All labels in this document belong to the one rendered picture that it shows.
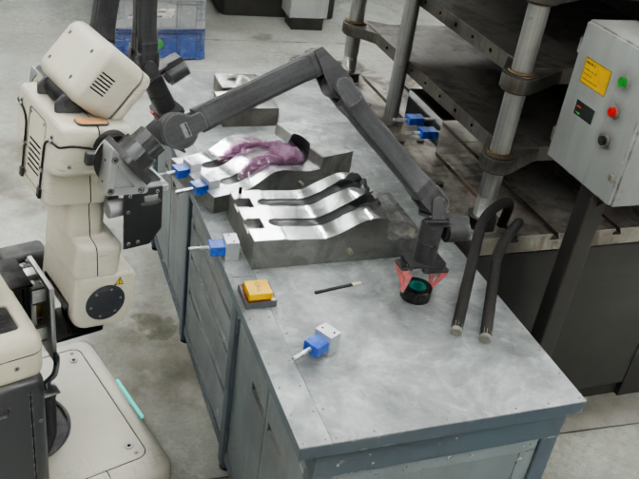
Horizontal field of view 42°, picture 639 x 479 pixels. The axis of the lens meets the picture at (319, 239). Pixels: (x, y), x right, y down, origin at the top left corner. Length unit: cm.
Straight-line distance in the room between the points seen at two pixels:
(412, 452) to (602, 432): 145
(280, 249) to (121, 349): 114
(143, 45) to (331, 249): 72
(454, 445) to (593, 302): 119
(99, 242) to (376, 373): 74
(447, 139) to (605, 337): 92
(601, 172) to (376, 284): 66
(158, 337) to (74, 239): 119
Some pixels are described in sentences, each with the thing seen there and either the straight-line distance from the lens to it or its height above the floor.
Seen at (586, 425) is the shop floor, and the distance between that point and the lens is 325.
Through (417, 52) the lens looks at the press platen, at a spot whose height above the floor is 104.
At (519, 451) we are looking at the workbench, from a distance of 209.
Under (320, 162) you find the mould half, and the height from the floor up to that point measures 89.
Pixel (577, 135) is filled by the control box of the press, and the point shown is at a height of 118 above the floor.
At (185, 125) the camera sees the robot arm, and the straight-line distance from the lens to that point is 182.
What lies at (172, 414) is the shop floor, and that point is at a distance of 290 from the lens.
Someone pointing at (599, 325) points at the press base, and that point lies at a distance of 309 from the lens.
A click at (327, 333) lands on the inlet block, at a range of 192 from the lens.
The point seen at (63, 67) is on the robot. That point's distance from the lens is 194.
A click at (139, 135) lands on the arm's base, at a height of 124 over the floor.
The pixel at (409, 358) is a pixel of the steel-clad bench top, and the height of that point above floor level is 80.
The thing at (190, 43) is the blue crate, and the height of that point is 12.
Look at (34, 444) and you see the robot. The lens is 215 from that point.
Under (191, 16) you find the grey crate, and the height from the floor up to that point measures 30.
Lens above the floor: 203
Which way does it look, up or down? 32 degrees down
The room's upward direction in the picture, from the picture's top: 9 degrees clockwise
